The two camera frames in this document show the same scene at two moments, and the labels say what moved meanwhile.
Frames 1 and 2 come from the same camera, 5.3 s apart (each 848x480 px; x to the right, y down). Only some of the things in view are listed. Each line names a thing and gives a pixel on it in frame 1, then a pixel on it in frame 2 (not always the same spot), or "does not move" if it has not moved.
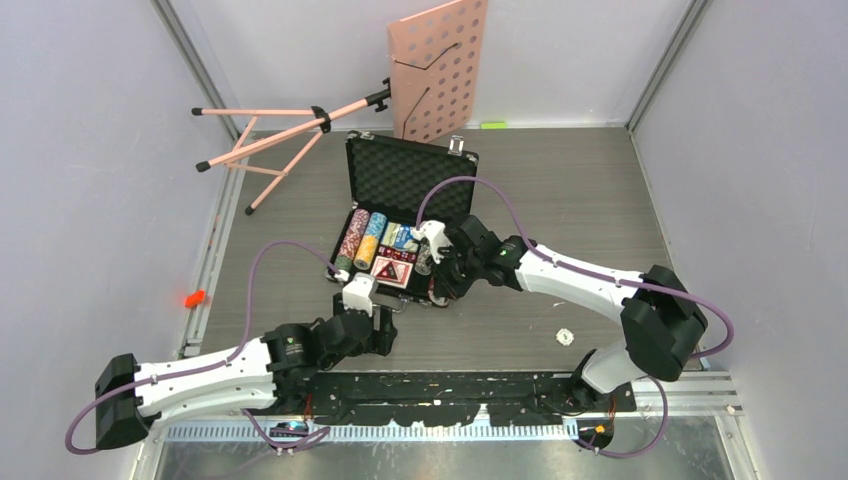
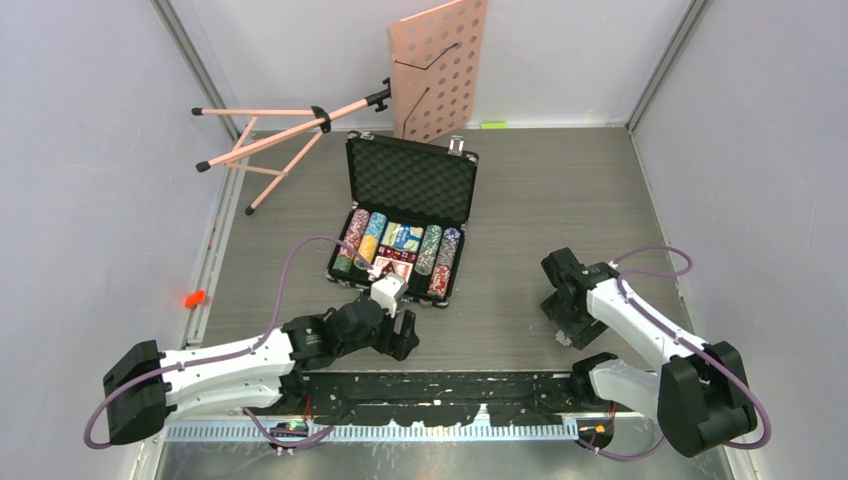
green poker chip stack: (343, 263) does not move
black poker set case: (394, 189) does not move
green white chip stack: (420, 266) does not move
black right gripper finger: (464, 273) to (588, 335)
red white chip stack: (354, 233) does not move
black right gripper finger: (448, 280) to (557, 306)
